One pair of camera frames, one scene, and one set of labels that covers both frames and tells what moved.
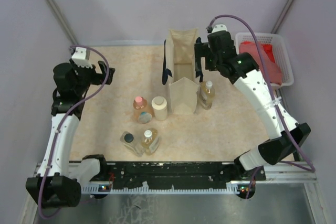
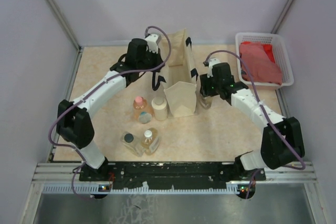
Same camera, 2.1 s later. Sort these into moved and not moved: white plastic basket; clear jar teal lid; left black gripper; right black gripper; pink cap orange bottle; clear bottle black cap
Moved: left black gripper; right black gripper
Not moved: clear jar teal lid; white plastic basket; pink cap orange bottle; clear bottle black cap
